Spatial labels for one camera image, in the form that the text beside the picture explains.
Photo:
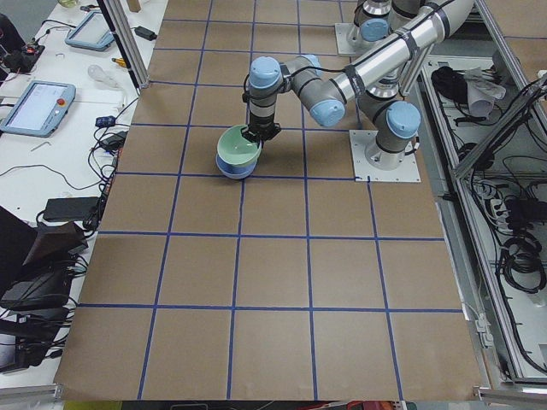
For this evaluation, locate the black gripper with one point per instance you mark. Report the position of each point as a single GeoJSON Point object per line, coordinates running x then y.
{"type": "Point", "coordinates": [260, 131]}

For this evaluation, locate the aluminium frame post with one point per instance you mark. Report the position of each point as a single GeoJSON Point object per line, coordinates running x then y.
{"type": "Point", "coordinates": [118, 24]}

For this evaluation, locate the black power adapter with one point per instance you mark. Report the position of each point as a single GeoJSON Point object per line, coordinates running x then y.
{"type": "Point", "coordinates": [145, 33]}

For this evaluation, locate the near teach pendant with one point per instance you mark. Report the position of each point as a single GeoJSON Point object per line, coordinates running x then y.
{"type": "Point", "coordinates": [40, 109]}

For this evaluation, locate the far teach pendant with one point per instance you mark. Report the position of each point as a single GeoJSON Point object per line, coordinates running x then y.
{"type": "Point", "coordinates": [92, 33]}

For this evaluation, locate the clear light bulb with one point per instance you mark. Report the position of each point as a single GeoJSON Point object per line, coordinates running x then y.
{"type": "Point", "coordinates": [97, 73]}

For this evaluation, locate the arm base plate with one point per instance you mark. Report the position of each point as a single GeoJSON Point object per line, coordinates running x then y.
{"type": "Point", "coordinates": [348, 39]}
{"type": "Point", "coordinates": [372, 164]}

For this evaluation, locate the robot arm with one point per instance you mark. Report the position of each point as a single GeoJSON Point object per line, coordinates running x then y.
{"type": "Point", "coordinates": [395, 36]}
{"type": "Point", "coordinates": [375, 20]}

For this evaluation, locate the blue bowl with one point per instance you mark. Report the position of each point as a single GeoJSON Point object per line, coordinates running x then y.
{"type": "Point", "coordinates": [234, 172]}

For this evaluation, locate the teach pendant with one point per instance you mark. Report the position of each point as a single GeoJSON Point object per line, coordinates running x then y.
{"type": "Point", "coordinates": [40, 109]}
{"type": "Point", "coordinates": [92, 33]}

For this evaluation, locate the green bowl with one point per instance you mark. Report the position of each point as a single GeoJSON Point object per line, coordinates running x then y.
{"type": "Point", "coordinates": [234, 149]}

